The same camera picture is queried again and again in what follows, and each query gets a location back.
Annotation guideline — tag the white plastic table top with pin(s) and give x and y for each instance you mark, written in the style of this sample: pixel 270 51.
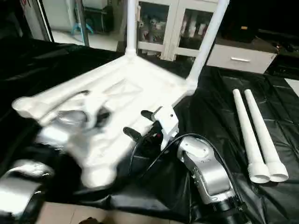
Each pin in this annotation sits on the white plastic table top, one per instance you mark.
pixel 135 88

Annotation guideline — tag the white plastic table leg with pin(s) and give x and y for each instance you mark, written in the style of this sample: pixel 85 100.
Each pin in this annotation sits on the white plastic table leg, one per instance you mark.
pixel 131 28
pixel 247 130
pixel 208 46
pixel 264 130

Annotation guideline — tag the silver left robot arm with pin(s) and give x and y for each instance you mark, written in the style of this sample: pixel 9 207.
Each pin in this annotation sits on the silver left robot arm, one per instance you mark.
pixel 42 154

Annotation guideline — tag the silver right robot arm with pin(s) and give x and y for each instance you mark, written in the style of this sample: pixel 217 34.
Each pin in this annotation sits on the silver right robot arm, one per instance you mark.
pixel 208 172

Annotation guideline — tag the black mat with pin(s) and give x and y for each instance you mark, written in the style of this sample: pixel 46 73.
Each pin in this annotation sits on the black mat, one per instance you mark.
pixel 224 121

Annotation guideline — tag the white glass door cabinet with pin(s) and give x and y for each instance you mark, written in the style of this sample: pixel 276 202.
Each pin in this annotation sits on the white glass door cabinet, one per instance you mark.
pixel 163 28

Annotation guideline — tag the white drawer unit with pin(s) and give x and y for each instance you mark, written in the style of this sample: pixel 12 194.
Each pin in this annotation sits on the white drawer unit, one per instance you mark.
pixel 240 58

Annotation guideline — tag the black speaker box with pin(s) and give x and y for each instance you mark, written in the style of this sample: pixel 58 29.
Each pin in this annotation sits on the black speaker box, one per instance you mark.
pixel 240 31

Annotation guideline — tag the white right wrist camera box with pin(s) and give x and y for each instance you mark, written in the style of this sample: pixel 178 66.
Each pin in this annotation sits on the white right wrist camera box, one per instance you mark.
pixel 167 123

